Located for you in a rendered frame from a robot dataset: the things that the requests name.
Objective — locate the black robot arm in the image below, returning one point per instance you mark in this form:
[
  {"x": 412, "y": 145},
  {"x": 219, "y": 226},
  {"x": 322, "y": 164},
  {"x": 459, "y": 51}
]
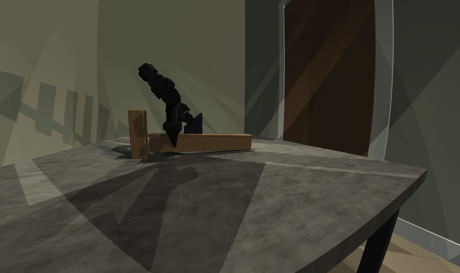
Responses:
[{"x": 163, "y": 88}]

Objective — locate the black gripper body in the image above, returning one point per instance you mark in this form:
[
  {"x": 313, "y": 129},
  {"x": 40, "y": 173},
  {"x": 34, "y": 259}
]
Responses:
[{"x": 172, "y": 114}]

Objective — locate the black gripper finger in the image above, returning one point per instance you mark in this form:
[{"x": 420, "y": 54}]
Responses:
[{"x": 173, "y": 135}]

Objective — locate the brown wooden post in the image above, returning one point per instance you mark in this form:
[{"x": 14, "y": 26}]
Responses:
[{"x": 138, "y": 131}]

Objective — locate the brown wooden board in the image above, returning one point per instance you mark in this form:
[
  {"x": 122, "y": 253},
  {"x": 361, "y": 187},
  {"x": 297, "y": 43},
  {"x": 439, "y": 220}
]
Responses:
[{"x": 160, "y": 142}]

